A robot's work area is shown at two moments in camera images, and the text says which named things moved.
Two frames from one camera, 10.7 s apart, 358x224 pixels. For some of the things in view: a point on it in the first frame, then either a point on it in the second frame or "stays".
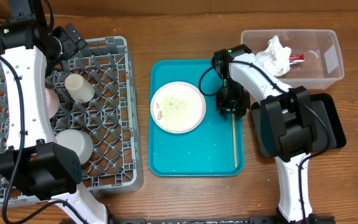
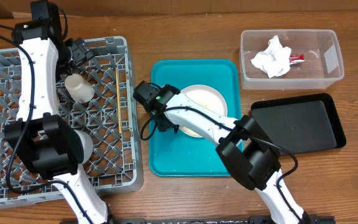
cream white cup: x=82 y=91 stays
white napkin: x=275 y=58 stays
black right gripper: x=240 y=109 -> x=162 y=128
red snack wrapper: x=294 y=58 stays
